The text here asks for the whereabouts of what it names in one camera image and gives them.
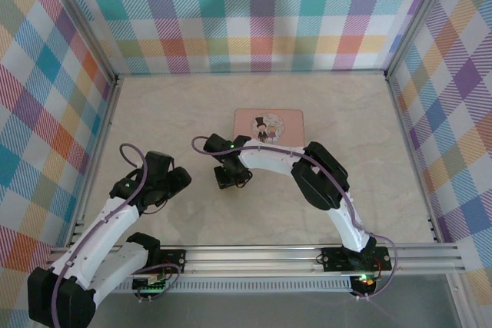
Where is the aluminium left side bar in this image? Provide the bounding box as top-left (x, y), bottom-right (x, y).
top-left (67, 76), bottom-right (125, 247)

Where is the pink cartoon tin box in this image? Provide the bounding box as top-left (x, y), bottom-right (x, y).
top-left (232, 107), bottom-right (307, 148)

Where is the left circuit board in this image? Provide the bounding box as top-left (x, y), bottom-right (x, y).
top-left (131, 273), bottom-right (171, 293)

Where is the circuit board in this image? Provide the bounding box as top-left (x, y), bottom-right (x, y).
top-left (131, 273), bottom-right (171, 293)
top-left (350, 273), bottom-right (377, 295)

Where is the right circuit board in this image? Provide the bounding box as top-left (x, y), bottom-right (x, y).
top-left (350, 273), bottom-right (377, 295)

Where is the aluminium right side bar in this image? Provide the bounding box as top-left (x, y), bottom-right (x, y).
top-left (385, 74), bottom-right (445, 247)

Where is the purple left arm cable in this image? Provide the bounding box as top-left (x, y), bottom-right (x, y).
top-left (52, 142), bottom-right (149, 327)

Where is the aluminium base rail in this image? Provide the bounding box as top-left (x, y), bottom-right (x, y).
top-left (48, 242), bottom-right (467, 277)

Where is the aluminium rear frame bar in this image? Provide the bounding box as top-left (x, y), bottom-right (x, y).
top-left (115, 67), bottom-right (389, 78)

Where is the grey slotted cable duct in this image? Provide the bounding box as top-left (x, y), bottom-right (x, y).
top-left (115, 278), bottom-right (354, 295)

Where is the aluminium left corner post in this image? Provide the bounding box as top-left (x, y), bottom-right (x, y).
top-left (48, 0), bottom-right (121, 80)

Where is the aluminium corner post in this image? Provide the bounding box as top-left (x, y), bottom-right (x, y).
top-left (48, 0), bottom-right (121, 80)
top-left (383, 0), bottom-right (460, 78)

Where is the aluminium right corner post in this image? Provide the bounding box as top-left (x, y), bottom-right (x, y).
top-left (383, 0), bottom-right (460, 78)

